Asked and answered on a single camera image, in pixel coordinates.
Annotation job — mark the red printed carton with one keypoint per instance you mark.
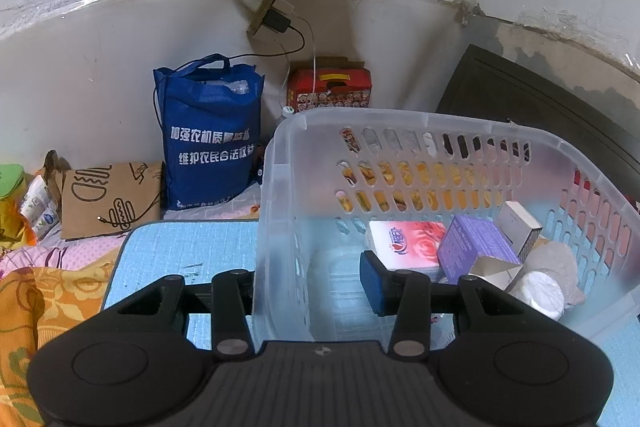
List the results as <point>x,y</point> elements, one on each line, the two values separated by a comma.
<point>330,94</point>

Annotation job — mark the purple cardboard box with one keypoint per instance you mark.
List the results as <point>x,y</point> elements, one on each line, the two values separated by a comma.
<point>470,244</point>

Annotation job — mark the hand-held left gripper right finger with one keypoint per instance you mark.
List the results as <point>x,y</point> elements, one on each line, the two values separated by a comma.
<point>377,282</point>

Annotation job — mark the white round roll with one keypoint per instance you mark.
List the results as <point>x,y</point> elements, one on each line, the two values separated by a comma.
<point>537,294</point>

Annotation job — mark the pink white tissue pack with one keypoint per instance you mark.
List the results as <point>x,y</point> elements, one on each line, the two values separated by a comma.
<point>407,242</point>

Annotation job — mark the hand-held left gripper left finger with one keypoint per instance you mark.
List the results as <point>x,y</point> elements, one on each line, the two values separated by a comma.
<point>235,297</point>

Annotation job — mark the orange floral blanket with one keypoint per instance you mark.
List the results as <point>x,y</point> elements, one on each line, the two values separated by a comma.
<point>30,307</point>

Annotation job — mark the dark wooden headboard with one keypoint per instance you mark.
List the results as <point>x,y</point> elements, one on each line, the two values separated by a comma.
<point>525,97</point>

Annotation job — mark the clear plastic bottle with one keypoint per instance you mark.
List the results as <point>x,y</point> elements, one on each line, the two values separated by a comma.
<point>235,88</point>

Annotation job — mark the black charger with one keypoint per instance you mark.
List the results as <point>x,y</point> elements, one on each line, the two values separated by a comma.
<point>276,21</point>

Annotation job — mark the green yellow packet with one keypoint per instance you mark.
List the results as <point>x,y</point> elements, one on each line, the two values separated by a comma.
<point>10,182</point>

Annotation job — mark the clear plastic basket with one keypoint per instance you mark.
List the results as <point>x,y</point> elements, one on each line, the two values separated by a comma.
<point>300,207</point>

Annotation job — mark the blue tote bag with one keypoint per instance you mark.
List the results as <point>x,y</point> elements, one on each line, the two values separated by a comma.
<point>210,132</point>

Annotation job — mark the small white cardboard box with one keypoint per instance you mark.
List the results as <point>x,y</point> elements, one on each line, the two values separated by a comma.
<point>517,219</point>

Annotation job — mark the brown printed paper bag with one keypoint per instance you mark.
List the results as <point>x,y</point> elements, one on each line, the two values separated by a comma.
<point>100,202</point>

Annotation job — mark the white snack packet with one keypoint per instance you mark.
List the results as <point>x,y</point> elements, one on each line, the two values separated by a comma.
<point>40,212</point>

